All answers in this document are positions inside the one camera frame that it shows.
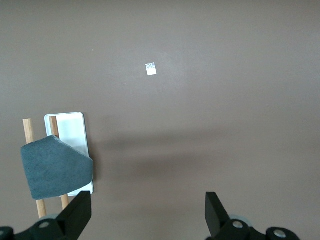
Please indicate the white rectangular tray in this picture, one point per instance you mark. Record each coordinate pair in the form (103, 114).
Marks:
(72, 132)

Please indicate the pink and grey cloth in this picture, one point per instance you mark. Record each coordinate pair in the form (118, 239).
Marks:
(55, 167)

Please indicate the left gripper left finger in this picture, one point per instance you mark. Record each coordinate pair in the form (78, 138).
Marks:
(75, 215)

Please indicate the small white sticker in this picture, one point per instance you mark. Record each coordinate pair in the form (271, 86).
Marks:
(151, 71)

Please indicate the wooden stick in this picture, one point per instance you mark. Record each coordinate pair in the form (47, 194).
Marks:
(53, 126)
(28, 130)

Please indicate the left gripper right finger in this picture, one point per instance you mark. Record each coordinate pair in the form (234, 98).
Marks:
(217, 217)

